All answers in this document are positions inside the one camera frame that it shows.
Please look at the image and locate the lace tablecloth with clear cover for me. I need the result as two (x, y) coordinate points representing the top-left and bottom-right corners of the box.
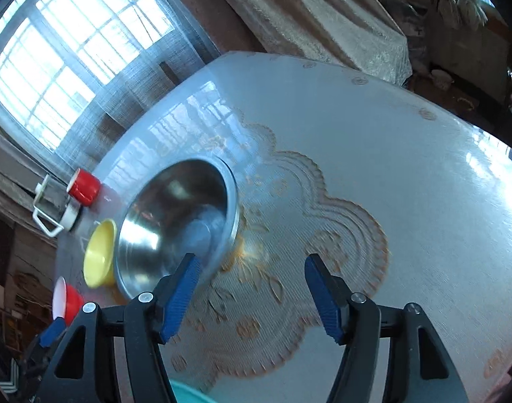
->
(55, 52), (512, 402)

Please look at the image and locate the yellow bowl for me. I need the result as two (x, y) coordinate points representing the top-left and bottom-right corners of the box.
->
(83, 218), (117, 288)

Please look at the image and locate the red mug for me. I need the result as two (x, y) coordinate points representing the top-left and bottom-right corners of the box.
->
(67, 168), (101, 207)

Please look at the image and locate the red plastic bowl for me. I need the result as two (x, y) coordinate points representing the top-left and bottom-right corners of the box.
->
(51, 277), (84, 326)

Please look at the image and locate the white glass electric kettle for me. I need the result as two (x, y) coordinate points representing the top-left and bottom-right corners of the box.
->
(32, 174), (81, 238)

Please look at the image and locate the beige curtain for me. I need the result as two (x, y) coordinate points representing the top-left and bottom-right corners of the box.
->
(150, 0), (414, 88)

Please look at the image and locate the sheer window curtain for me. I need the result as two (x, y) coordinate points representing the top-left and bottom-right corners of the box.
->
(46, 0), (220, 181)

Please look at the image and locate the large steel bowl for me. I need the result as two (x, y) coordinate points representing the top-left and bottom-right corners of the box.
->
(114, 155), (241, 299)

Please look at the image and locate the teal plate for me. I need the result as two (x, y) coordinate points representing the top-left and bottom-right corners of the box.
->
(170, 380), (216, 403)

